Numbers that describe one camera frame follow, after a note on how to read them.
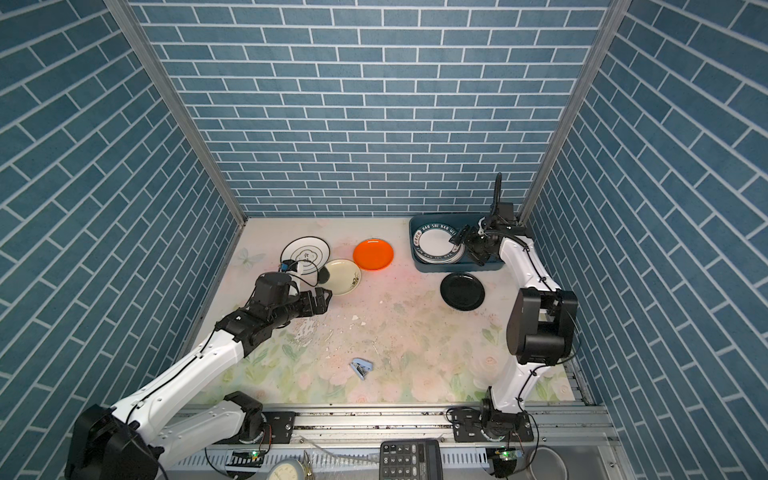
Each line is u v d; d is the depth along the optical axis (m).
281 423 0.74
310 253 1.09
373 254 1.09
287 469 0.65
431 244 1.14
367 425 0.75
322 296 0.75
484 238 0.79
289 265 0.72
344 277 1.01
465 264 1.05
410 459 0.68
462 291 0.99
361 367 0.82
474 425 0.74
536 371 0.53
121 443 0.38
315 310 0.72
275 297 0.61
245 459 0.72
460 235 0.84
